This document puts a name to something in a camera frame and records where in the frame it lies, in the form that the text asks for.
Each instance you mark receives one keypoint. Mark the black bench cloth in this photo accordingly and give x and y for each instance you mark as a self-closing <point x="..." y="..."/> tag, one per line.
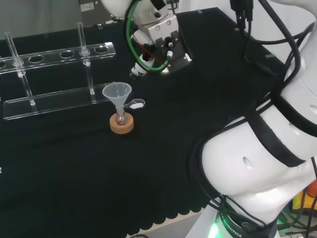
<point x="74" y="173"/>

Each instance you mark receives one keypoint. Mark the yellow stop button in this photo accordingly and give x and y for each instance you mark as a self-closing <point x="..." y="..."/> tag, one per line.
<point x="301" y="200"/>

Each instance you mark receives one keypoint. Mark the translucent plastic funnel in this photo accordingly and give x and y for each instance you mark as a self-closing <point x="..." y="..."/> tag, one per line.
<point x="116" y="91"/>

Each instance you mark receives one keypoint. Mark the small round-bottom glass flask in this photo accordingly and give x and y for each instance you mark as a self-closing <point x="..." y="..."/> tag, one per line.
<point x="121" y="119"/>

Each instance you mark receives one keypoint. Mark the clear acrylic funnel stand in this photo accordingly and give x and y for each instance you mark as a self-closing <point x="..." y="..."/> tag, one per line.
<point x="49" y="101"/>

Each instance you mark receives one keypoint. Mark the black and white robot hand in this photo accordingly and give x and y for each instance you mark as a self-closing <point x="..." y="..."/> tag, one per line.
<point x="179" y="55"/>

